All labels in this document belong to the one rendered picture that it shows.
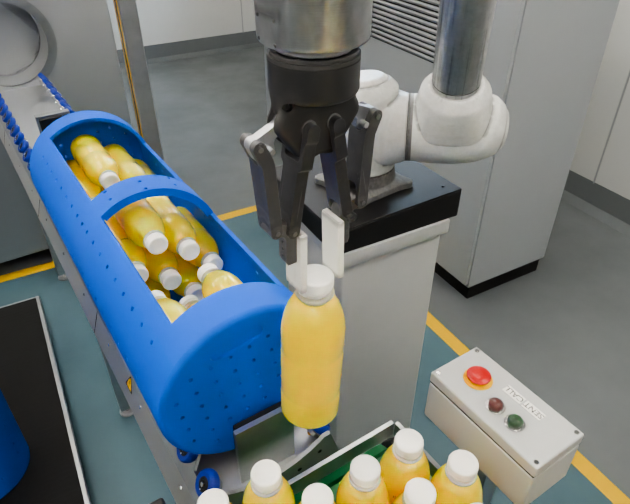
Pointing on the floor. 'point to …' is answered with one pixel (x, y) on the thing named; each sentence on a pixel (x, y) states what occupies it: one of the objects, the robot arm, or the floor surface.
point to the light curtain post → (138, 72)
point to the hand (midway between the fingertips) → (315, 252)
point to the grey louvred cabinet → (559, 73)
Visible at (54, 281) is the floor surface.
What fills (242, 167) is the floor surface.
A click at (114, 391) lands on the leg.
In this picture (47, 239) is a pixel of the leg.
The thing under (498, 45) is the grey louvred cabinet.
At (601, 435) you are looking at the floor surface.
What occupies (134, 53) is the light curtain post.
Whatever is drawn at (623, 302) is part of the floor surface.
